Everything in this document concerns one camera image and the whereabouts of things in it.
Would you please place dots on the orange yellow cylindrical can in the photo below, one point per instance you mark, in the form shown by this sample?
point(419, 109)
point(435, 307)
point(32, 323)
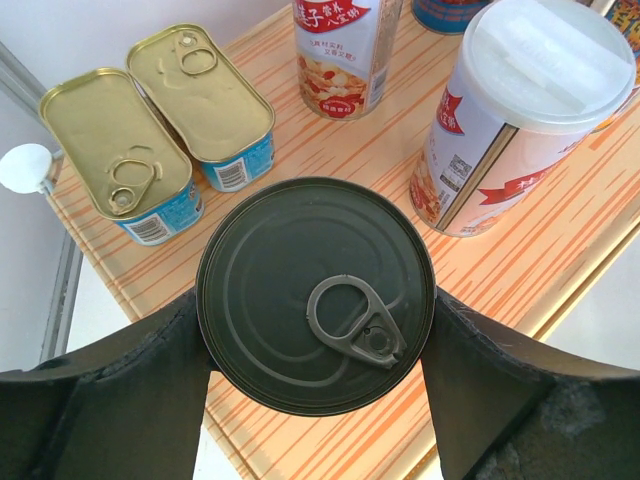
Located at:
point(450, 17)

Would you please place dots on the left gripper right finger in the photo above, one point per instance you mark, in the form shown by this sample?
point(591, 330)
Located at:
point(506, 406)

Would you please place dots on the gold rectangular tin can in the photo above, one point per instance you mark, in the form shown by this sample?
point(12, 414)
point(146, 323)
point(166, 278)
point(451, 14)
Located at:
point(223, 120)

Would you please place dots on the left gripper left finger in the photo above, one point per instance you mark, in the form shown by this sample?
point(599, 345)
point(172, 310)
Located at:
point(129, 406)

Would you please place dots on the red white can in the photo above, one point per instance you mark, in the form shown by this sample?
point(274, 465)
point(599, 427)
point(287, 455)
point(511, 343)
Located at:
point(532, 80)
point(343, 50)

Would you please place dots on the dark navy cylindrical can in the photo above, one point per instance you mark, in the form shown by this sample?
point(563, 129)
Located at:
point(315, 296)

